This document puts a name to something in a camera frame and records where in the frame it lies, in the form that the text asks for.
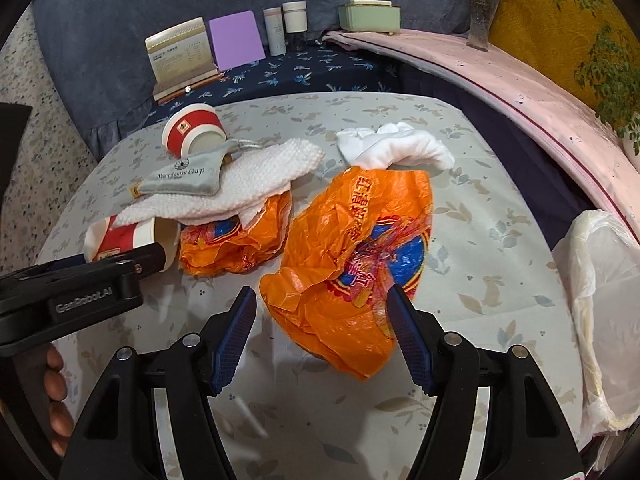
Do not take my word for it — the red paper cup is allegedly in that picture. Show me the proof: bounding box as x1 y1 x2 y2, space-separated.
84 216 180 272
162 103 227 158

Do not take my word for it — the orange plastic bag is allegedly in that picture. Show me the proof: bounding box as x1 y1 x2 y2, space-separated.
179 191 292 276
259 167 434 379

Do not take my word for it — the grey drawstring pouch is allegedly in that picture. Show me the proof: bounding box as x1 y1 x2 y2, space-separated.
134 140 240 196

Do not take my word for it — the white knitted cloth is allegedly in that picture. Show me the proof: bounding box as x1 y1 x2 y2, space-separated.
114 139 324 226

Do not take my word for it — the white cotton glove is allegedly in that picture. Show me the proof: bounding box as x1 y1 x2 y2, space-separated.
336 122 456 171

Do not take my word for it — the black gold cigarette box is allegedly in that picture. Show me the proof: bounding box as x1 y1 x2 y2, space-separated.
129 183 142 200

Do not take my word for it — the trash bin with white liner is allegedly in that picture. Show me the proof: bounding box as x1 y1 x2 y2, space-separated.
552 210 639 446

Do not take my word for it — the person's left hand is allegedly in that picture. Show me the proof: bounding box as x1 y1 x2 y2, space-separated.
43 344 75 457

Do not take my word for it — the speckled beige fabric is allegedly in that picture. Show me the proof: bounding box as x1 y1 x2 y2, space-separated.
1 8 96 273

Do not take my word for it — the blue grey blanket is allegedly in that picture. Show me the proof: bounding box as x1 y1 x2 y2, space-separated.
32 0 470 158

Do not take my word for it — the floral grey tablecloth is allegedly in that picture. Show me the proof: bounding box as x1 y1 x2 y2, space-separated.
56 92 582 479

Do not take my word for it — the purple card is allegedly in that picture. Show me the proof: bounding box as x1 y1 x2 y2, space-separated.
208 10 266 72

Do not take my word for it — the pink dotted sheet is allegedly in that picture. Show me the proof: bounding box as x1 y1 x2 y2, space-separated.
322 29 639 237

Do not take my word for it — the white cosmetic tube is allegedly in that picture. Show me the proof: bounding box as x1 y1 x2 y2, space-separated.
262 6 286 56

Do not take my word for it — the green plant in white pot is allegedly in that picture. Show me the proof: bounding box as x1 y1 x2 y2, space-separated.
551 0 639 167

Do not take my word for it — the navy floral cloth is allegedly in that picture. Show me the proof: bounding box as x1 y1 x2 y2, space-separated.
145 44 400 126

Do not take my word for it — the white cosmetic jar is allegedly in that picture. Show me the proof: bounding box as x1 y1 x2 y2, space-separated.
281 0 308 35

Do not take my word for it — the mustard yellow curtain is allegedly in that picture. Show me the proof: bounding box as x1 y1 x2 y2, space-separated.
489 0 639 108

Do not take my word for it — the mint green tissue box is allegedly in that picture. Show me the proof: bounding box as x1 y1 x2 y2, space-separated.
337 0 401 35

